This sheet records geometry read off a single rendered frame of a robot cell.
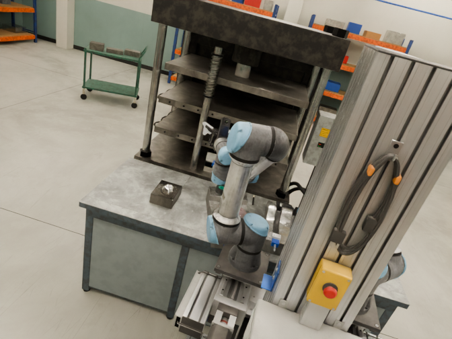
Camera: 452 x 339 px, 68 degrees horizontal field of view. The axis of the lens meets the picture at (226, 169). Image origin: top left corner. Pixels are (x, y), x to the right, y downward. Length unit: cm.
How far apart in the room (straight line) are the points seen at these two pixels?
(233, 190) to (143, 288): 137
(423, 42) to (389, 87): 800
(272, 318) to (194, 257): 111
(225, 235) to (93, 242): 121
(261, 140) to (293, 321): 60
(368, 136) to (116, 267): 193
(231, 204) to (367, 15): 753
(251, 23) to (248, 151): 130
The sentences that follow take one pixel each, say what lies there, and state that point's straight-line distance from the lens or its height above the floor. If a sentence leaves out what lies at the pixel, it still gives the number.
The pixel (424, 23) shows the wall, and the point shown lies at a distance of 882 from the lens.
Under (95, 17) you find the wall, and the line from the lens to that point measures 976.
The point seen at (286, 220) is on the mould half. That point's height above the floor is 90.
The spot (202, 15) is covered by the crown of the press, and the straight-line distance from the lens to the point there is 240.
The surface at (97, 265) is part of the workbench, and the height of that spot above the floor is 29.
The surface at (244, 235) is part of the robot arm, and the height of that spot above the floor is 122.
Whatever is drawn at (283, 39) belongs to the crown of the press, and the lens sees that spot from 233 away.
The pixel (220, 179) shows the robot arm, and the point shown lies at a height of 131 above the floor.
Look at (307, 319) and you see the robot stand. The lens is 114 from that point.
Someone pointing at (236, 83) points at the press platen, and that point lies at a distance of 252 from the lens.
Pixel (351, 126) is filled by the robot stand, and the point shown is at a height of 185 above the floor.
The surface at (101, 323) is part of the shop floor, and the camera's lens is 257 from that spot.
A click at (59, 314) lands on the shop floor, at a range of 263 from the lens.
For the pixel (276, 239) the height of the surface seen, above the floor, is 91.
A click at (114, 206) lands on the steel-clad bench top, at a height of 80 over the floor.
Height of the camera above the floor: 205
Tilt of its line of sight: 26 degrees down
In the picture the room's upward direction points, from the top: 15 degrees clockwise
